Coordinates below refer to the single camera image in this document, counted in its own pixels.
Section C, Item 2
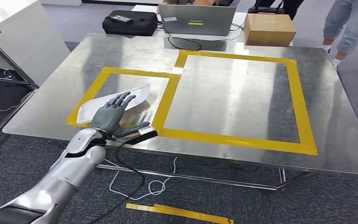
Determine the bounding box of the white desk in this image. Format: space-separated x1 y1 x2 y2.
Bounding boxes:
0 0 70 87

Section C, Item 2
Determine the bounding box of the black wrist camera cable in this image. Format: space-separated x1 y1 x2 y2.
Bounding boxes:
88 140 145 224

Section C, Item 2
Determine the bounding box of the brown cardboard box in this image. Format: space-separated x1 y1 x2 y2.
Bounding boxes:
243 13 297 47

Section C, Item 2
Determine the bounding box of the white floor cable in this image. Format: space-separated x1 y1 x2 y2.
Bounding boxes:
103 156 179 201

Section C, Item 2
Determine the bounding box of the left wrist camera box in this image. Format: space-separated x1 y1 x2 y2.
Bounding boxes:
122 126 158 146

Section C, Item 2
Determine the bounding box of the grey laptop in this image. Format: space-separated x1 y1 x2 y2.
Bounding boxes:
158 4 237 41

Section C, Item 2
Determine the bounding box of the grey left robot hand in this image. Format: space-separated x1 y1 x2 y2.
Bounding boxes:
91 91 151 139

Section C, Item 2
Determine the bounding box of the small yellow tape frame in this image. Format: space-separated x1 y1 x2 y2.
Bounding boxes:
66 67 182 129

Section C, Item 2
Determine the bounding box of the white curved plastic part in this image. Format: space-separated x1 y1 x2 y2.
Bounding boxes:
76 83 151 125

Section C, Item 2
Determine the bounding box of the black bag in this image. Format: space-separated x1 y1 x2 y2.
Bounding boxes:
102 10 158 37

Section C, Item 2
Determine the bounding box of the large yellow tape frame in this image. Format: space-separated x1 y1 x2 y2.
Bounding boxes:
152 50 318 156

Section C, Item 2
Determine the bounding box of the black power adapter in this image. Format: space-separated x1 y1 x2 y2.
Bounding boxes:
109 14 134 23

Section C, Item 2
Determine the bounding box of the black laptop cable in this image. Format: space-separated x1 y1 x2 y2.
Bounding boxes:
157 21 203 52

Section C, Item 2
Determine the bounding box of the yellow floor tape frame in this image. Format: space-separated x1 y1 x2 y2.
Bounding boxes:
125 203 234 224

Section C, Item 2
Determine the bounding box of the stainless steel workbench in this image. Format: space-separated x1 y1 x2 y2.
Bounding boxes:
2 32 358 191

